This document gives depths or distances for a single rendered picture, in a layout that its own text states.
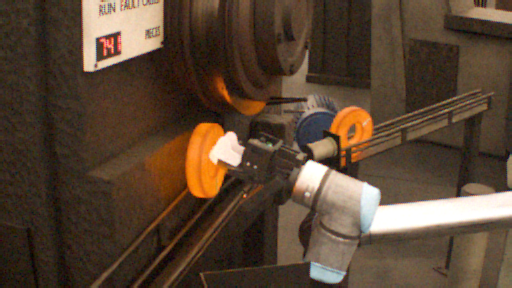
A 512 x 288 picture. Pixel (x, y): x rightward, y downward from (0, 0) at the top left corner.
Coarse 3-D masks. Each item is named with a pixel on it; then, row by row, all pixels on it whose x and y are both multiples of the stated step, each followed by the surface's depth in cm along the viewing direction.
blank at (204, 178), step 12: (204, 132) 130; (216, 132) 135; (192, 144) 129; (204, 144) 129; (192, 156) 128; (204, 156) 129; (192, 168) 128; (204, 168) 130; (216, 168) 138; (192, 180) 129; (204, 180) 130; (216, 180) 137; (192, 192) 132; (204, 192) 131; (216, 192) 138
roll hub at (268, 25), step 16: (256, 0) 129; (272, 0) 128; (288, 0) 135; (304, 0) 143; (256, 16) 129; (272, 16) 128; (288, 16) 135; (304, 16) 144; (256, 32) 130; (272, 32) 129; (288, 32) 137; (304, 32) 150; (256, 48) 133; (272, 48) 131; (288, 48) 142; (304, 48) 150; (272, 64) 135; (288, 64) 140
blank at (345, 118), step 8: (344, 112) 192; (352, 112) 192; (360, 112) 194; (336, 120) 192; (344, 120) 191; (352, 120) 193; (360, 120) 195; (368, 120) 197; (336, 128) 191; (344, 128) 192; (360, 128) 197; (368, 128) 198; (344, 136) 193; (360, 136) 197; (368, 136) 199; (344, 144) 193; (344, 152) 194; (360, 152) 198
